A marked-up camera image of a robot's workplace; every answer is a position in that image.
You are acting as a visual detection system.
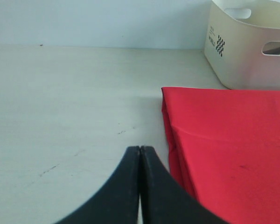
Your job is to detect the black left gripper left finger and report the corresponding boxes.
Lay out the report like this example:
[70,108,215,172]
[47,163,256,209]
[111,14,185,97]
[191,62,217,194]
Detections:
[58,146,140,224]

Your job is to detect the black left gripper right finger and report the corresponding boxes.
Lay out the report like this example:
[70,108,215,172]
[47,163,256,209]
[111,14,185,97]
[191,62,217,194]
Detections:
[140,146,226,224]

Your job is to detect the cream plastic storage bin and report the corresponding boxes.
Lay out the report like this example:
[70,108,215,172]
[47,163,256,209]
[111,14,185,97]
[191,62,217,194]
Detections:
[204,0,280,90]

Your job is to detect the brown wooden plate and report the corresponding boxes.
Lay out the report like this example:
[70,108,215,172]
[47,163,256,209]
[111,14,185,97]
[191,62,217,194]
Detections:
[263,44,280,55]

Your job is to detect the red tablecloth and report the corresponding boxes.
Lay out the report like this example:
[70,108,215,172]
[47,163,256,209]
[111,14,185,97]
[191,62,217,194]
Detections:
[162,87,280,224]

